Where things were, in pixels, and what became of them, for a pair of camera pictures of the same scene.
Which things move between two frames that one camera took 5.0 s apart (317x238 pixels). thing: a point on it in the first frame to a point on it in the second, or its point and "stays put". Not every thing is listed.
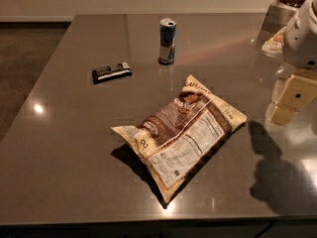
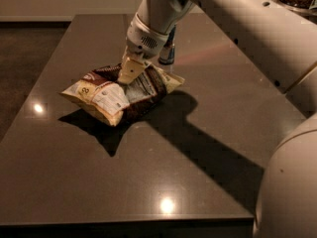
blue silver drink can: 167,27 stays put
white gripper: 302,39 to 144,40
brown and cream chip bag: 180,137 to 102,93
